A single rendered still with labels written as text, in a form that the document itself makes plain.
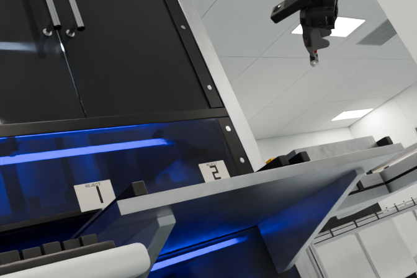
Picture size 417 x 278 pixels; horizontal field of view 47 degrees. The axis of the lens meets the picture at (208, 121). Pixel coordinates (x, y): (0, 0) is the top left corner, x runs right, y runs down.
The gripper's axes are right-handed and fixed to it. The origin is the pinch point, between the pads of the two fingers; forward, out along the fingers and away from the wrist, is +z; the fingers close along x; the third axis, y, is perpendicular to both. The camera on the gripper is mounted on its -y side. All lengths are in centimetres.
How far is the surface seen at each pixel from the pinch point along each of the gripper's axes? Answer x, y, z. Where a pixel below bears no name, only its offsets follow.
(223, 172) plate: -28.8, -20.6, 17.6
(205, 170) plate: -31.5, -23.8, 13.8
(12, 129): -49, -53, -20
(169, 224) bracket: -68, -8, -23
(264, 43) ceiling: 301, -116, 233
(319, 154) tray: -41.2, 8.3, -7.7
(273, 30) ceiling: 298, -102, 214
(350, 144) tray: -33.2, 13.1, -1.8
